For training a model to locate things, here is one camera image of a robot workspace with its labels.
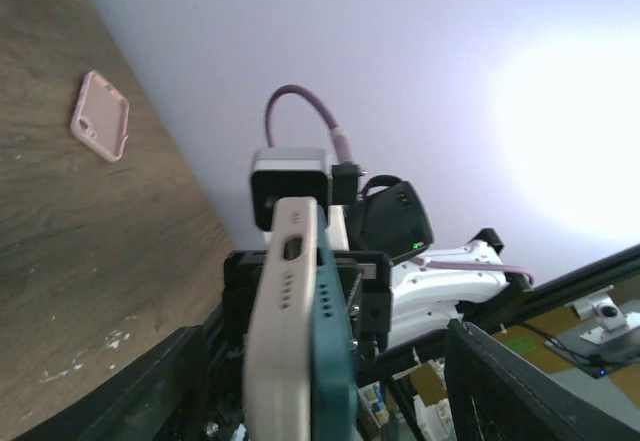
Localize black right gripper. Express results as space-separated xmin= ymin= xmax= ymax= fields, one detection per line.
xmin=222 ymin=175 xmax=434 ymax=361

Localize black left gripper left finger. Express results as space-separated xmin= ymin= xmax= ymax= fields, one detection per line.
xmin=29 ymin=326 xmax=208 ymax=440

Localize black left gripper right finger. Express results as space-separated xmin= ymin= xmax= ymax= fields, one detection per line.
xmin=445 ymin=320 xmax=639 ymax=441

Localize white phone case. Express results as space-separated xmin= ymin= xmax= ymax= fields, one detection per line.
xmin=243 ymin=197 xmax=318 ymax=440

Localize teal blue phone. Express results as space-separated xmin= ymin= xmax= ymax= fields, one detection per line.
xmin=309 ymin=238 xmax=359 ymax=441

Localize pink phone case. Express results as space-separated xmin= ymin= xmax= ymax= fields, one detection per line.
xmin=69 ymin=71 xmax=129 ymax=163

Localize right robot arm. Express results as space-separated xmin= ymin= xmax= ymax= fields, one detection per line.
xmin=326 ymin=175 xmax=533 ymax=355

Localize black right frame post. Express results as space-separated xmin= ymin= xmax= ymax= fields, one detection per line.
xmin=458 ymin=245 xmax=640 ymax=334

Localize camera on metal stand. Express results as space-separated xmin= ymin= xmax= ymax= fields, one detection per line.
xmin=544 ymin=286 xmax=639 ymax=379

